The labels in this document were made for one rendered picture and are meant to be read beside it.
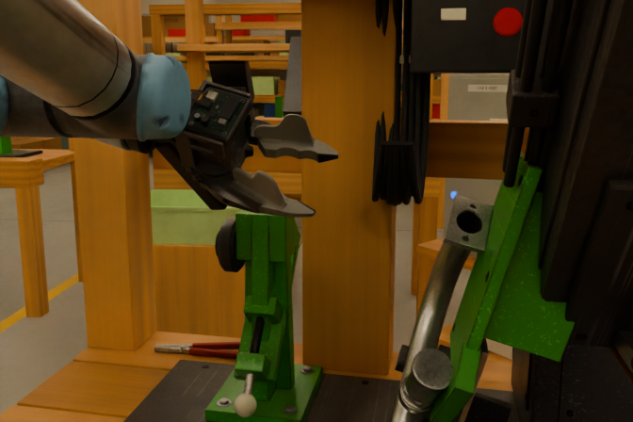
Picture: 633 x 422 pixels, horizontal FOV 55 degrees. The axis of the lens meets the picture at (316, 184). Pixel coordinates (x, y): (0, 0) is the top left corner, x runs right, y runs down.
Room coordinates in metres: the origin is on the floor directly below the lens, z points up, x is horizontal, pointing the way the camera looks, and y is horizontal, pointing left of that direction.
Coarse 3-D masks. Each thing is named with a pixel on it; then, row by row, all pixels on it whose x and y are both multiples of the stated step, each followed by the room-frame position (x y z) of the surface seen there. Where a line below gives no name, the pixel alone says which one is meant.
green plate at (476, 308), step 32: (512, 192) 0.52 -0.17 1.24; (512, 224) 0.49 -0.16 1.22; (480, 256) 0.57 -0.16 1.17; (512, 256) 0.50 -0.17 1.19; (480, 288) 0.52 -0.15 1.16; (512, 288) 0.50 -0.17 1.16; (480, 320) 0.49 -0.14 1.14; (512, 320) 0.50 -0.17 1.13; (544, 320) 0.49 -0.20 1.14; (544, 352) 0.49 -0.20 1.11
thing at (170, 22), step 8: (144, 16) 10.87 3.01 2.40; (168, 16) 10.82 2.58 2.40; (176, 16) 10.81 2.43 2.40; (184, 16) 10.79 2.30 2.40; (208, 16) 10.74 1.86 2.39; (144, 24) 10.87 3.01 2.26; (168, 24) 10.82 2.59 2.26; (176, 24) 10.81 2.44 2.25; (184, 24) 10.79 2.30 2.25; (144, 32) 10.87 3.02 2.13; (144, 48) 10.87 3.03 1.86; (152, 48) 10.86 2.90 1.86; (168, 48) 10.83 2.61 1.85; (176, 48) 10.81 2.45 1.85
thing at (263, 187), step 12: (240, 180) 0.61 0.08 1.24; (252, 180) 0.59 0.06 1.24; (264, 180) 0.58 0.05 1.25; (252, 192) 0.61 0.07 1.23; (264, 192) 0.60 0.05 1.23; (276, 192) 0.58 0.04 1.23; (264, 204) 0.60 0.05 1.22; (276, 204) 0.59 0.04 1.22; (288, 204) 0.60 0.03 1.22; (300, 204) 0.60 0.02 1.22; (288, 216) 0.60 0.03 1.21; (300, 216) 0.60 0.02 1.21; (312, 216) 0.60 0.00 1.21
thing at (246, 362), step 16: (272, 304) 0.75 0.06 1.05; (256, 320) 0.75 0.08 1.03; (272, 320) 0.76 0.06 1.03; (256, 336) 0.73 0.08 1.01; (272, 336) 0.75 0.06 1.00; (240, 352) 0.72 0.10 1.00; (256, 352) 0.72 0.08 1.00; (272, 352) 0.74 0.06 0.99; (240, 368) 0.70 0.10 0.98; (256, 368) 0.70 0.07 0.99; (272, 368) 0.72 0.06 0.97
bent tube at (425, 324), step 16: (464, 208) 0.59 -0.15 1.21; (480, 208) 0.59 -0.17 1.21; (448, 224) 0.58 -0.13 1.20; (464, 224) 0.61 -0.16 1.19; (480, 224) 0.59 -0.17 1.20; (448, 240) 0.57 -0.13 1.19; (464, 240) 0.58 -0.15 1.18; (480, 240) 0.57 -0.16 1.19; (448, 256) 0.62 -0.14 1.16; (464, 256) 0.61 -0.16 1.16; (432, 272) 0.65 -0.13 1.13; (448, 272) 0.63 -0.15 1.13; (432, 288) 0.65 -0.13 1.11; (448, 288) 0.64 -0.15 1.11; (432, 304) 0.64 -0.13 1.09; (448, 304) 0.65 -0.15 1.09; (416, 320) 0.65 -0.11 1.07; (432, 320) 0.64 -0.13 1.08; (416, 336) 0.63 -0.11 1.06; (432, 336) 0.63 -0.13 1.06; (416, 352) 0.61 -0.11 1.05; (400, 416) 0.56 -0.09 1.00; (416, 416) 0.56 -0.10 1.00
